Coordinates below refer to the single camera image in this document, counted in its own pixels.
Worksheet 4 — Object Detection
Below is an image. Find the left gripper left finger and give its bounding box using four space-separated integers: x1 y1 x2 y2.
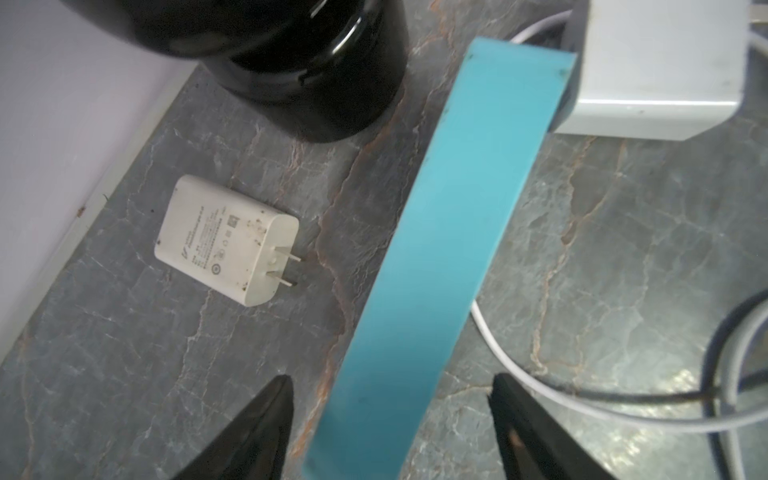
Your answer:
175 375 294 479

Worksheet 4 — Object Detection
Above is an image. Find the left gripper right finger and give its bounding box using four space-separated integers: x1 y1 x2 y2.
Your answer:
488 373 613 479

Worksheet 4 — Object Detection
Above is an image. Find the white laptop charger cable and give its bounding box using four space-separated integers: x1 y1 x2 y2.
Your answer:
469 8 768 480

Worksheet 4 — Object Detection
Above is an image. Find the small white phone charger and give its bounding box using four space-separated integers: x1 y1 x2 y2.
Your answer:
154 175 300 307

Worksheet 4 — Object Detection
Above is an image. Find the teal power strip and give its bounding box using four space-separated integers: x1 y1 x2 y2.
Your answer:
303 38 576 479

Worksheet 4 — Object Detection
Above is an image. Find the white square laptop charger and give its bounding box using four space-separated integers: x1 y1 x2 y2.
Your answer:
553 0 751 141

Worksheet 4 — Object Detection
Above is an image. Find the green plant black vase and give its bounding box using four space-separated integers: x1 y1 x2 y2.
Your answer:
66 0 408 143

